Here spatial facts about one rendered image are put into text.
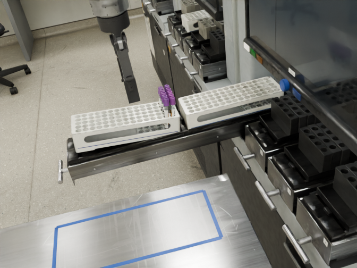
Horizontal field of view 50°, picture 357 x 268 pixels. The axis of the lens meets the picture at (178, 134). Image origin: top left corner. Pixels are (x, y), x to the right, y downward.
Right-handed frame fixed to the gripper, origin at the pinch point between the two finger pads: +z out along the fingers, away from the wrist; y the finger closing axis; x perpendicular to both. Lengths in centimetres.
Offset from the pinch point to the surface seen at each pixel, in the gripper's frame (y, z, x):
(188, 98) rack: -2.8, 10.3, 15.9
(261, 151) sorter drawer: 20.3, 17.2, 28.6
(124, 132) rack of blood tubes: 0.2, 14.2, -4.8
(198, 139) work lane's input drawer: 7.3, 18.1, 15.3
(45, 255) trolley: 36.7, 13.9, -26.4
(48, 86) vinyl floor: -219, 97, -61
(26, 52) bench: -283, 87, -81
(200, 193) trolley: 31.7, 14.4, 8.8
